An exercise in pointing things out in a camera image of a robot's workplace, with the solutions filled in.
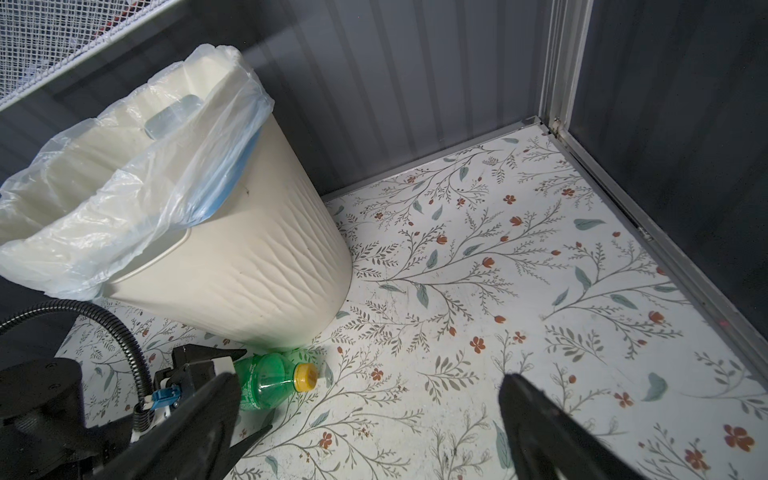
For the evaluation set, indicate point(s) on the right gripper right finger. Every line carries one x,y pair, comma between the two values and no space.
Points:
546,443

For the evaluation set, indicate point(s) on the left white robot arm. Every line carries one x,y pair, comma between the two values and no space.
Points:
43,430

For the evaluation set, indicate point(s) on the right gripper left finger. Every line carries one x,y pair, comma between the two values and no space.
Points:
194,443

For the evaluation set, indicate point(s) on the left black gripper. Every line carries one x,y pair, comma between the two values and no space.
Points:
191,353

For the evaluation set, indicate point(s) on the cream plastic waste bin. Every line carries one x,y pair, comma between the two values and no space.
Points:
186,200

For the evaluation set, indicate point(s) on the white wire mesh basket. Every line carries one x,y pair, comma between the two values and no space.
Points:
40,39

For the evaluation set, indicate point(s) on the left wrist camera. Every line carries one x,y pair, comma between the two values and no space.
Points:
176,386

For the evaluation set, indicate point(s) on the large green soda bottle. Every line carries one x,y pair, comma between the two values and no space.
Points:
266,381

